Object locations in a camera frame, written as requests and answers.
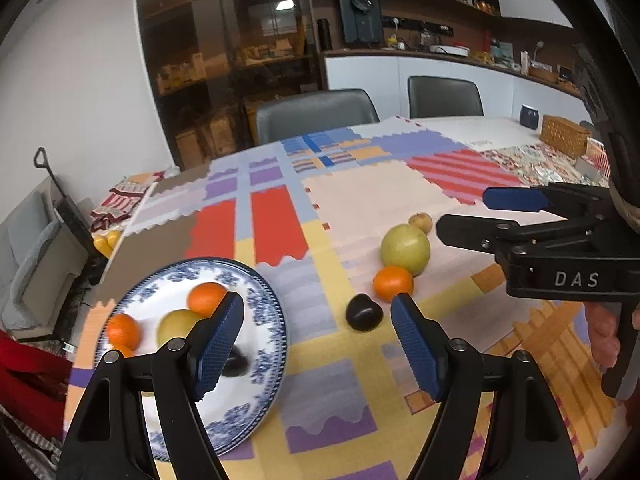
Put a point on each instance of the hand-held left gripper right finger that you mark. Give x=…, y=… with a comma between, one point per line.
x=417, y=347

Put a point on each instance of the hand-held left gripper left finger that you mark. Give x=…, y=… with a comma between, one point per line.
x=220, y=347

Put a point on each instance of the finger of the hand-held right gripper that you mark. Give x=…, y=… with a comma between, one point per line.
x=475, y=232
x=515, y=199

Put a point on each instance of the dark purple plum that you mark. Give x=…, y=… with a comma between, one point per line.
x=365, y=313
x=236, y=361

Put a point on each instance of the yellow-green pear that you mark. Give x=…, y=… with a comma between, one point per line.
x=405, y=250
x=177, y=326

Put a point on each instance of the blue patterned white plate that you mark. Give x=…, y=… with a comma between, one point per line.
x=260, y=320

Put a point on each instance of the large orange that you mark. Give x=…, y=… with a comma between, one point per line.
x=393, y=282
x=206, y=298

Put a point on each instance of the small orange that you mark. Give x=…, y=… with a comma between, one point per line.
x=121, y=351
x=123, y=331

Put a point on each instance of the person's right hand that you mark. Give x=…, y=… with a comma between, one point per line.
x=600, y=335

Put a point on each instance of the floral patterned tablecloth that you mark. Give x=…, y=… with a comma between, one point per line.
x=535, y=165

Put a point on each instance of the small brown fruit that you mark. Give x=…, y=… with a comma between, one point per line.
x=420, y=221

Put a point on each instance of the small grey box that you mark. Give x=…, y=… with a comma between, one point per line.
x=588, y=170

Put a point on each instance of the wicker basket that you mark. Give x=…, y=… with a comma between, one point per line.
x=565, y=135

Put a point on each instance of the dark blue jar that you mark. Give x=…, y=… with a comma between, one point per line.
x=528, y=115

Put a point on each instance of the pink plastic basket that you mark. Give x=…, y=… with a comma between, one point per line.
x=597, y=152

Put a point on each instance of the grey chair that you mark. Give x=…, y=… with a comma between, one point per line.
x=445, y=97
x=590, y=127
x=316, y=114

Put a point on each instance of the colourful patchwork tablecloth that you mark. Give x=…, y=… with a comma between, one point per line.
x=340, y=200

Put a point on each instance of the yellow plastic stool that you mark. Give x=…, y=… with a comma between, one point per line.
x=107, y=242

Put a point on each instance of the folded red patterned cloth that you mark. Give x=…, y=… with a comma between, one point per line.
x=122, y=200

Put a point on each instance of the grey sofa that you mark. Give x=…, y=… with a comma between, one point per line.
x=35, y=260

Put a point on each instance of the black upright vacuum cleaner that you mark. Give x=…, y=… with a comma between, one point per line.
x=65, y=210

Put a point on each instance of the striped cloth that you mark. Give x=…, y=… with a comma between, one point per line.
x=25, y=447

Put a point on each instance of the black water dispenser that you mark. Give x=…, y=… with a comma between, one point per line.
x=359, y=15

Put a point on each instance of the black thermos bottle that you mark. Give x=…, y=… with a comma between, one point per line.
x=323, y=35

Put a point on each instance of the dark glass cabinet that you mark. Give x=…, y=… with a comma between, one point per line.
x=220, y=60

